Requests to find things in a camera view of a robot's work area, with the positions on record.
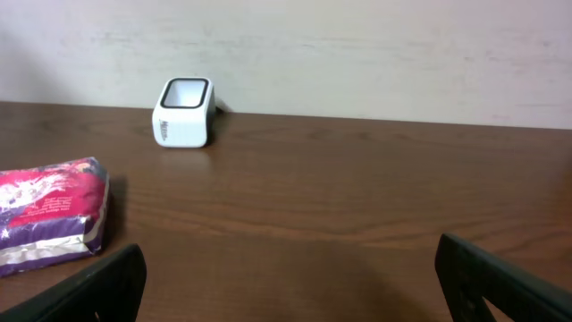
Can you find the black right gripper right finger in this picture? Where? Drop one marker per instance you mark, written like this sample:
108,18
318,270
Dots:
470,277

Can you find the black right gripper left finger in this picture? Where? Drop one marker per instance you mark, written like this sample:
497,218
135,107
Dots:
108,290

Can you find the red purple floral tissue pack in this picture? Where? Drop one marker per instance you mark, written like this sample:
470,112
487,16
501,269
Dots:
52,214

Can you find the white barcode scanner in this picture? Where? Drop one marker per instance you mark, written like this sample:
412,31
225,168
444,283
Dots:
184,114

